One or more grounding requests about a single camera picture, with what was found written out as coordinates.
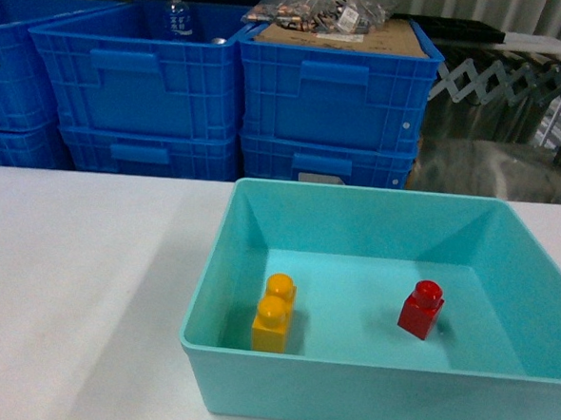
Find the red toy block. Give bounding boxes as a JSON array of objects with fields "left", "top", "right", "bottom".
[{"left": 397, "top": 279, "right": 445, "bottom": 340}]

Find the yellow toy block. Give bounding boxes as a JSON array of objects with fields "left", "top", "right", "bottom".
[{"left": 250, "top": 273, "right": 297, "bottom": 353}]

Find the light teal plastic box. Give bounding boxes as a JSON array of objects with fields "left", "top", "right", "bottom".
[{"left": 181, "top": 179, "right": 561, "bottom": 420}]

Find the blue crate lower right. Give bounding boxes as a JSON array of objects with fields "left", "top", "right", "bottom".
[{"left": 240, "top": 133, "right": 417, "bottom": 189}]

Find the blue crate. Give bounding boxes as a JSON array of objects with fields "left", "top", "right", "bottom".
[
  {"left": 240, "top": 21, "right": 443, "bottom": 153},
  {"left": 240, "top": 133, "right": 417, "bottom": 189},
  {"left": 29, "top": 0, "right": 246, "bottom": 140},
  {"left": 59, "top": 126, "right": 241, "bottom": 181},
  {"left": 0, "top": 123, "right": 74, "bottom": 170},
  {"left": 0, "top": 0, "right": 117, "bottom": 132}
]

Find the blue crate upper right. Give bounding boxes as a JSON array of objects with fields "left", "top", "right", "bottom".
[{"left": 240, "top": 21, "right": 443, "bottom": 153}]

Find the blue crate lower middle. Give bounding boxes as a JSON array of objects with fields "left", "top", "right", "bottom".
[{"left": 59, "top": 126, "right": 241, "bottom": 181}]

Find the bag of small parts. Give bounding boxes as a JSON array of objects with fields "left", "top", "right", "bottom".
[{"left": 242, "top": 0, "right": 397, "bottom": 35}]

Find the brown cardboard sheet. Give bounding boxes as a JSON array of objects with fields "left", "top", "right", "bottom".
[{"left": 253, "top": 19, "right": 427, "bottom": 58}]

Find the clear water bottle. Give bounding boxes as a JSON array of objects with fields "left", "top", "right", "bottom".
[{"left": 164, "top": 0, "right": 194, "bottom": 41}]

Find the blue crate upper middle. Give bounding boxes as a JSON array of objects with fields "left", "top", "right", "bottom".
[{"left": 29, "top": 0, "right": 246, "bottom": 140}]

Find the black tray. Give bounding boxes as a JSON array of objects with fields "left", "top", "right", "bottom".
[{"left": 391, "top": 13, "right": 506, "bottom": 45}]

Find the blue crate lower left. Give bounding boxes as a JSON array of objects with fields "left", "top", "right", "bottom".
[{"left": 0, "top": 123, "right": 74, "bottom": 170}]

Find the blue crate upper left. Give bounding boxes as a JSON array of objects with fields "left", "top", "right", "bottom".
[{"left": 0, "top": 0, "right": 117, "bottom": 132}]

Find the expandable roller conveyor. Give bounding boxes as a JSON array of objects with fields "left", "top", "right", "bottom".
[{"left": 428, "top": 45, "right": 561, "bottom": 106}]

